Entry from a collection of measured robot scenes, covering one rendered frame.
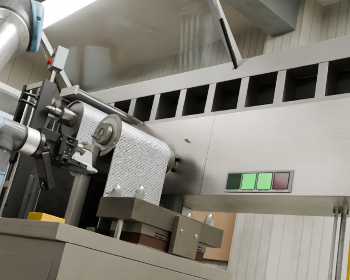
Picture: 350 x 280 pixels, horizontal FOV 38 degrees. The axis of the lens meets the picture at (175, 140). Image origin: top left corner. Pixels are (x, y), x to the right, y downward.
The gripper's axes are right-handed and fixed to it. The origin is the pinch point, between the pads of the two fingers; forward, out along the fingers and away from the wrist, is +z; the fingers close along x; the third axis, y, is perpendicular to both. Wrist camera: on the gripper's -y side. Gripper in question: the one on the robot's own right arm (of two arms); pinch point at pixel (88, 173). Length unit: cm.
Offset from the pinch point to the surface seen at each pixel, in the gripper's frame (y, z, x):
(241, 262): 0, 166, 63
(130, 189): -0.1, 17.5, 0.3
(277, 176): 10, 40, -40
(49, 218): -18.0, -16.9, -12.5
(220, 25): 66, 31, -14
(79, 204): -8.4, 5.2, 8.6
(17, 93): 52, 17, 101
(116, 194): -5.0, 6.2, -7.8
